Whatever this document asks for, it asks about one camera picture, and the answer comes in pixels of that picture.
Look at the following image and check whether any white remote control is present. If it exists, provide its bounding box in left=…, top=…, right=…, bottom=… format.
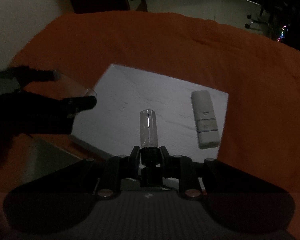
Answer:
left=191, top=90, right=221, bottom=150

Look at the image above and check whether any white box lid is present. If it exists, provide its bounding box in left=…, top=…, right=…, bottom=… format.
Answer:
left=71, top=64, right=218, bottom=163

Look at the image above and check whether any clear plastic tube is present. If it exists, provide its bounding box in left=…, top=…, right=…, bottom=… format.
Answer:
left=139, top=109, right=159, bottom=148

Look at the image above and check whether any red blanket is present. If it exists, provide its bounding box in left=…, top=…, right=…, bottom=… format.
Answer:
left=0, top=11, right=300, bottom=239

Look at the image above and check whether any glowing rgb device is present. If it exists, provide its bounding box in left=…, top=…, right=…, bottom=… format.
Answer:
left=276, top=25, right=288, bottom=43

